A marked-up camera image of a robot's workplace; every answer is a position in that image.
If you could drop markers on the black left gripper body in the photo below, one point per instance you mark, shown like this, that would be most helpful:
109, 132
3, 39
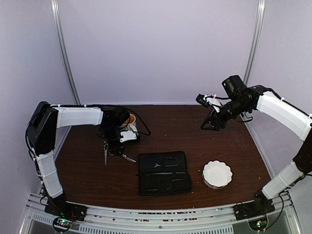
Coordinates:
111, 145

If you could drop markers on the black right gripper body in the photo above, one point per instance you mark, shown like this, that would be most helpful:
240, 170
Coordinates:
222, 122

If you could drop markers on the silver thinning hair scissors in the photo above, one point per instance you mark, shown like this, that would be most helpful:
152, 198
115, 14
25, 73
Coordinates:
128, 157

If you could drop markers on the black zippered tool case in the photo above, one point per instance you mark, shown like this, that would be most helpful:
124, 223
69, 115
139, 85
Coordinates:
164, 180

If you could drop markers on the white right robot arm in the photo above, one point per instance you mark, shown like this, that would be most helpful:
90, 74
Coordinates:
243, 99

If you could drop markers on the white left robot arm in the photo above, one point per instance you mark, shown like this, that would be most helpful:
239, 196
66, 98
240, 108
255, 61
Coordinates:
41, 131

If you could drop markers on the silver straight hair scissors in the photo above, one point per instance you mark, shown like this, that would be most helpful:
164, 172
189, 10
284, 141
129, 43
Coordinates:
105, 151

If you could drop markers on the white floral ceramic mug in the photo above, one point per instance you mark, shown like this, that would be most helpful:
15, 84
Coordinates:
129, 124

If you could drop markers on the white scalloped ceramic bowl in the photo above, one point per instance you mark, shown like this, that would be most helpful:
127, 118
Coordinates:
216, 174

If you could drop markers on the left circuit board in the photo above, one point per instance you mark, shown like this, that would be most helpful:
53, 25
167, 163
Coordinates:
61, 224

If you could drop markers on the circuit board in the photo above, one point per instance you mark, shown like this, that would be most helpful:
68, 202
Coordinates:
258, 224
61, 224

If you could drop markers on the right circuit board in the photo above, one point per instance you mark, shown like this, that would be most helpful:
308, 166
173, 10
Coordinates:
258, 224

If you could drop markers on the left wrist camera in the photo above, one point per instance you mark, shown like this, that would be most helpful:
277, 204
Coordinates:
126, 136

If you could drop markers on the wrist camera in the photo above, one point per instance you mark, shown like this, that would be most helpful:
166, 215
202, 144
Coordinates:
208, 101
126, 136

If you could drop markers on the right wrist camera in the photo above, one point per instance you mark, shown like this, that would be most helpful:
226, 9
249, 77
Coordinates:
208, 101

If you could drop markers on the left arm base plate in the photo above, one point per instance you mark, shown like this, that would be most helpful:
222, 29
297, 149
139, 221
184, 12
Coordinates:
67, 210

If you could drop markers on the front aluminium rail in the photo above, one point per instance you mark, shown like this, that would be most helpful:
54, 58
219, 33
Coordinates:
212, 220

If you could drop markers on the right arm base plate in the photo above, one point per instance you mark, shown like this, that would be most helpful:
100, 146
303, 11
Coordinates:
250, 210

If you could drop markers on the right aluminium frame post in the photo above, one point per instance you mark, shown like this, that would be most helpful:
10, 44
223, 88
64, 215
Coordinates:
260, 13

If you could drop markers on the aluminium frame post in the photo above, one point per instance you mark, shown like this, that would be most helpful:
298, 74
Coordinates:
260, 13
63, 50

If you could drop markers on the left aluminium frame post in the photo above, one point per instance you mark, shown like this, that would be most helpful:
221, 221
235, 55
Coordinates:
63, 50

